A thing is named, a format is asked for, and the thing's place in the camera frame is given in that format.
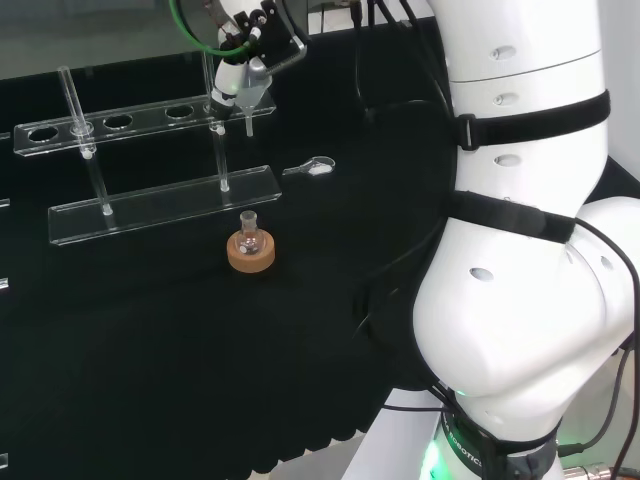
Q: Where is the black bench cloth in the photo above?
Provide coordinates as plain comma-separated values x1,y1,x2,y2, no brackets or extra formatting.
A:
0,17,464,475

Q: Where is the clear acrylic funnel stand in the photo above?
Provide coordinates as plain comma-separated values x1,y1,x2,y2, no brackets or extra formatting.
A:
13,48,283,247

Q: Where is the black cable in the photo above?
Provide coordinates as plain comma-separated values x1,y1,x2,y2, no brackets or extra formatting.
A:
351,0,377,122
555,215,640,480

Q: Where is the green cable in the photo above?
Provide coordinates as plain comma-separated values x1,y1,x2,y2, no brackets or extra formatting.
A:
168,0,257,55

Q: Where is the small round-bottom glass flask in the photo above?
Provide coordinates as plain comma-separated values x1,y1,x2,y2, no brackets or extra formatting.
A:
236,209,265,256

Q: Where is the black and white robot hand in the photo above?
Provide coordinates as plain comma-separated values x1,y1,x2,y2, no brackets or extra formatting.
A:
202,0,308,122

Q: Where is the glass weighing funnel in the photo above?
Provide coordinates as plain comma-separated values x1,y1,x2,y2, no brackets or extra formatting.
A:
281,155,336,178

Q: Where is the clear plastic funnel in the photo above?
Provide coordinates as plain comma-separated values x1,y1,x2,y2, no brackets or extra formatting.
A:
233,79,272,138

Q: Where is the cork ring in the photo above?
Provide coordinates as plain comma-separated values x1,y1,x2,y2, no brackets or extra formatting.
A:
225,230,277,275

